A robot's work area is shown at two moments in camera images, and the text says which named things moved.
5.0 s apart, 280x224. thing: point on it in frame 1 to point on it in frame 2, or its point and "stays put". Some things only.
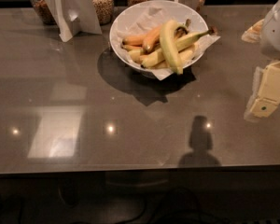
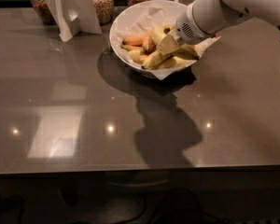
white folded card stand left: [73, 8] stays put
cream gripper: [277, 32] to [187, 28]
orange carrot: [133, 40] stays put
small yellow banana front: [135, 55] stays put
